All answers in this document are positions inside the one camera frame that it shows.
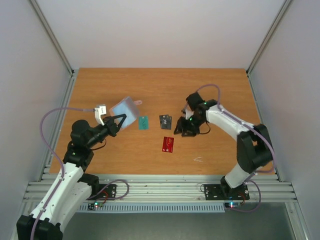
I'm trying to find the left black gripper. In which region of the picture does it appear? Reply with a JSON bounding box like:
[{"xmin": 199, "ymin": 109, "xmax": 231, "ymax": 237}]
[{"xmin": 86, "ymin": 113, "xmax": 127, "ymax": 149}]

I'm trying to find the black VIP card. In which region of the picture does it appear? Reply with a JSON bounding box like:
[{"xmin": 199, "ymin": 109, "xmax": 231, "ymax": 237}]
[
  {"xmin": 159, "ymin": 115, "xmax": 169, "ymax": 129},
  {"xmin": 159, "ymin": 115, "xmax": 172, "ymax": 130}
]

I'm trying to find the red VIP card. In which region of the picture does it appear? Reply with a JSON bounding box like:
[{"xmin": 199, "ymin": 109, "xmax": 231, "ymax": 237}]
[{"xmin": 162, "ymin": 136, "xmax": 174, "ymax": 153}]

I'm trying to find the pink leather card holder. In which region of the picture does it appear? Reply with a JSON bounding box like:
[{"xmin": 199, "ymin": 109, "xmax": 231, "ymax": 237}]
[{"xmin": 109, "ymin": 96, "xmax": 143, "ymax": 129}]

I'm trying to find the teal VIP card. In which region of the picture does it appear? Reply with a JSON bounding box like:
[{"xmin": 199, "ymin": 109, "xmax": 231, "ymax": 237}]
[{"xmin": 138, "ymin": 115, "xmax": 149, "ymax": 130}]

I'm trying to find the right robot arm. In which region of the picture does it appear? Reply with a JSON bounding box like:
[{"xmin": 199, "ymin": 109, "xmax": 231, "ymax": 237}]
[{"xmin": 173, "ymin": 92, "xmax": 275, "ymax": 200}]

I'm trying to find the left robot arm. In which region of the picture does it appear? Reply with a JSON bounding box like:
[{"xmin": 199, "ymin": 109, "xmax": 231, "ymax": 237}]
[{"xmin": 16, "ymin": 114, "xmax": 127, "ymax": 240}]

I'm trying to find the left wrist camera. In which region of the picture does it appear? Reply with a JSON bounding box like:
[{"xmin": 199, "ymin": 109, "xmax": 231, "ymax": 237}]
[{"xmin": 94, "ymin": 104, "xmax": 107, "ymax": 126}]

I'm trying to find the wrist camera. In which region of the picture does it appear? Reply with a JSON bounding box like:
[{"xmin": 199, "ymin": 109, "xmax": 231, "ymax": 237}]
[
  {"xmin": 94, "ymin": 104, "xmax": 107, "ymax": 126},
  {"xmin": 181, "ymin": 107, "xmax": 187, "ymax": 119}
]

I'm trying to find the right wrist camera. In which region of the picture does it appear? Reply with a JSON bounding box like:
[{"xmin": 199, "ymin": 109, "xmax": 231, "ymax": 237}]
[{"xmin": 181, "ymin": 107, "xmax": 187, "ymax": 119}]

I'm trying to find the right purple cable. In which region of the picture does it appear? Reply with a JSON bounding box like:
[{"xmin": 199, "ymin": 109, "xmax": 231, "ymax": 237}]
[{"xmin": 183, "ymin": 84, "xmax": 276, "ymax": 213}]

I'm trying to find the purple cable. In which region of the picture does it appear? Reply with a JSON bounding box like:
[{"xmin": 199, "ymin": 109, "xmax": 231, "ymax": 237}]
[
  {"xmin": 31, "ymin": 107, "xmax": 97, "ymax": 240},
  {"xmin": 183, "ymin": 84, "xmax": 276, "ymax": 213}
]

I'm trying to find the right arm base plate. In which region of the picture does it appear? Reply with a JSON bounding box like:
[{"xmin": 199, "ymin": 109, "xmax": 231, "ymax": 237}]
[{"xmin": 202, "ymin": 184, "xmax": 250, "ymax": 201}]

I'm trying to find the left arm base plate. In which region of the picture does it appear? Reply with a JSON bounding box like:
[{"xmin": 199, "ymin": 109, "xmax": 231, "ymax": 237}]
[{"xmin": 88, "ymin": 183, "xmax": 117, "ymax": 201}]

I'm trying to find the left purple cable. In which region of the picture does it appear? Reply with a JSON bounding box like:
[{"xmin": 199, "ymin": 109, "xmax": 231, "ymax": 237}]
[{"xmin": 31, "ymin": 107, "xmax": 97, "ymax": 240}]

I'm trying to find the grey slotted cable duct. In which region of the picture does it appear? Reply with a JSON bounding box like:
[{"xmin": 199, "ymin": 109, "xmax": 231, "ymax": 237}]
[{"xmin": 77, "ymin": 202, "xmax": 225, "ymax": 214}]

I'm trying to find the aluminium rail frame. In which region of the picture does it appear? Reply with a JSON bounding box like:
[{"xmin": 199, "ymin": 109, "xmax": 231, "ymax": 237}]
[{"xmin": 23, "ymin": 68, "xmax": 298, "ymax": 203}]

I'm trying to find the left aluminium corner post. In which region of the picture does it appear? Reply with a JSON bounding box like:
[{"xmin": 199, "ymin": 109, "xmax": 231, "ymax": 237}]
[{"xmin": 28, "ymin": 0, "xmax": 75, "ymax": 77}]

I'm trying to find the aluminium corner post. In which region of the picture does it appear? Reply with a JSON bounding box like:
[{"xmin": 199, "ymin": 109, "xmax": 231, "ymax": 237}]
[
  {"xmin": 28, "ymin": 0, "xmax": 75, "ymax": 77},
  {"xmin": 246, "ymin": 0, "xmax": 294, "ymax": 78}
]

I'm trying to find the right aluminium corner post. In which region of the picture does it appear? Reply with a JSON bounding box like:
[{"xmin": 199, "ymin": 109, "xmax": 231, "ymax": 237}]
[{"xmin": 246, "ymin": 0, "xmax": 294, "ymax": 78}]

